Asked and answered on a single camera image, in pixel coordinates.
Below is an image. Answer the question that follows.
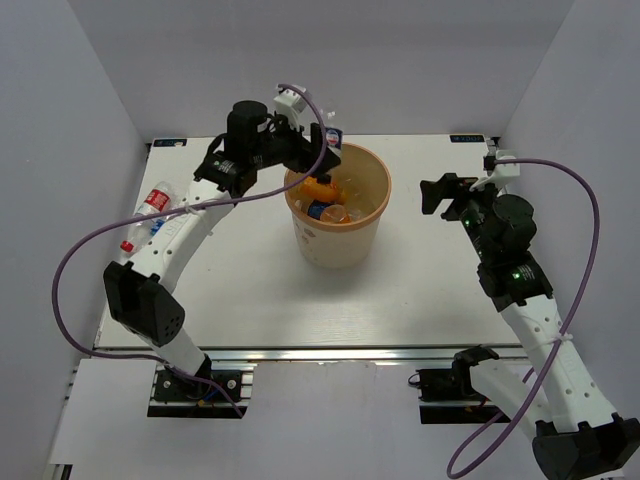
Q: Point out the beige plastic bin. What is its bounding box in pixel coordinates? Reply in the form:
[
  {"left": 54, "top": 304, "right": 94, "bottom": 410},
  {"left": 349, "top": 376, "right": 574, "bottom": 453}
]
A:
[{"left": 285, "top": 143, "right": 392, "bottom": 269}]

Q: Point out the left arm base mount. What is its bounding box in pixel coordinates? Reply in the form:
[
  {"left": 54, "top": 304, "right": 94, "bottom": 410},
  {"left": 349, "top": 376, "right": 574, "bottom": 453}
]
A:
[{"left": 147, "top": 358, "right": 256, "bottom": 420}]

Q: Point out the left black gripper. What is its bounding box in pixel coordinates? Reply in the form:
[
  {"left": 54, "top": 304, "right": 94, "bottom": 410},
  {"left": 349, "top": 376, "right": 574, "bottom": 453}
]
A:
[{"left": 249, "top": 110, "right": 339, "bottom": 178}]

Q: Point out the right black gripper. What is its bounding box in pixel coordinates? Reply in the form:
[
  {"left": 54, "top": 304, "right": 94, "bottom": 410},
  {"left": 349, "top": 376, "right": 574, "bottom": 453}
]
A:
[{"left": 420, "top": 173, "right": 503, "bottom": 262}]

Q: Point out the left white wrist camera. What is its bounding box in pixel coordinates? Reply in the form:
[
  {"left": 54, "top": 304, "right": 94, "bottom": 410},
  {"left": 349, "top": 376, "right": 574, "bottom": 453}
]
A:
[{"left": 273, "top": 88, "right": 307, "bottom": 125}]

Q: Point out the clear bottle black cap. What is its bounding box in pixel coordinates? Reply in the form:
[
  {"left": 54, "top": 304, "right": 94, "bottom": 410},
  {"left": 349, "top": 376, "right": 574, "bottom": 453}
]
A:
[{"left": 322, "top": 110, "right": 343, "bottom": 156}]

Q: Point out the clear capless bottle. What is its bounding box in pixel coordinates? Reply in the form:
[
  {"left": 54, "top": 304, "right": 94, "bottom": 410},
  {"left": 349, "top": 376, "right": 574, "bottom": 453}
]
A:
[{"left": 338, "top": 176, "right": 379, "bottom": 222}]

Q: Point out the blue label bottle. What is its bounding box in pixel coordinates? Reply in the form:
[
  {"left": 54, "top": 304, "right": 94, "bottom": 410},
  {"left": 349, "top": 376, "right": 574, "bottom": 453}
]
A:
[{"left": 306, "top": 200, "right": 331, "bottom": 221}]

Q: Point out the orange juice bottle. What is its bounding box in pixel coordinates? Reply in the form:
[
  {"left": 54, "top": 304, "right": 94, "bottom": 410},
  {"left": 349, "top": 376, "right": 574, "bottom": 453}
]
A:
[
  {"left": 300, "top": 177, "right": 342, "bottom": 203},
  {"left": 320, "top": 204, "right": 351, "bottom": 224}
]

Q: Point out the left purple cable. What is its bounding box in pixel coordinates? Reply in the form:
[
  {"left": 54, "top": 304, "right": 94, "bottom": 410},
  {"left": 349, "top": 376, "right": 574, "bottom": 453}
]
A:
[{"left": 52, "top": 82, "right": 329, "bottom": 419}]

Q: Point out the long red label bottle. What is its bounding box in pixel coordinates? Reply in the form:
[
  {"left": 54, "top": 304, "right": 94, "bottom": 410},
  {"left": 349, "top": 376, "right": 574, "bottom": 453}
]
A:
[{"left": 120, "top": 181, "right": 178, "bottom": 255}]

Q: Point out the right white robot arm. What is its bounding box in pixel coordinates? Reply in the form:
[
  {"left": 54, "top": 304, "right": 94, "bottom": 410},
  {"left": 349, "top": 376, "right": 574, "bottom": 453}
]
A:
[{"left": 420, "top": 173, "right": 639, "bottom": 479}]

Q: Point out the purple cable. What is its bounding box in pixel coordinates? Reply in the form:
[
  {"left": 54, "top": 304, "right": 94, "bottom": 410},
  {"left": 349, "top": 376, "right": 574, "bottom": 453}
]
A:
[
  {"left": 52, "top": 82, "right": 329, "bottom": 419},
  {"left": 446, "top": 157, "right": 600, "bottom": 480}
]

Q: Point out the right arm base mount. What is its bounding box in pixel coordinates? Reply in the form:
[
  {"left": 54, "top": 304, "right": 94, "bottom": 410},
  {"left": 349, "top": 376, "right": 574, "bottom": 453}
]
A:
[{"left": 407, "top": 346, "right": 509, "bottom": 425}]

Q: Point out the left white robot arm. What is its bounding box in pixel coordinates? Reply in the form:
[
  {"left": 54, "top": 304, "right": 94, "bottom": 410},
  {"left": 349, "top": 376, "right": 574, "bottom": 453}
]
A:
[{"left": 104, "top": 90, "right": 343, "bottom": 399}]

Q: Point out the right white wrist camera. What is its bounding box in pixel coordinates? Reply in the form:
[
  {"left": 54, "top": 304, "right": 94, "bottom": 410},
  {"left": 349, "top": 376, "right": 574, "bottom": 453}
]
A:
[{"left": 470, "top": 149, "right": 520, "bottom": 192}]

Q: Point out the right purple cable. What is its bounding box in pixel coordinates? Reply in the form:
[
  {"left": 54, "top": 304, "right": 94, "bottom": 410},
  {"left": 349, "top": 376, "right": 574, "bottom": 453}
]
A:
[{"left": 446, "top": 157, "right": 600, "bottom": 480}]

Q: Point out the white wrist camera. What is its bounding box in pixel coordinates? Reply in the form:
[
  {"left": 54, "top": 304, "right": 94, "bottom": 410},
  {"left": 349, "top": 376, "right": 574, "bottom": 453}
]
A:
[
  {"left": 470, "top": 149, "right": 520, "bottom": 192},
  {"left": 273, "top": 88, "right": 307, "bottom": 125}
]

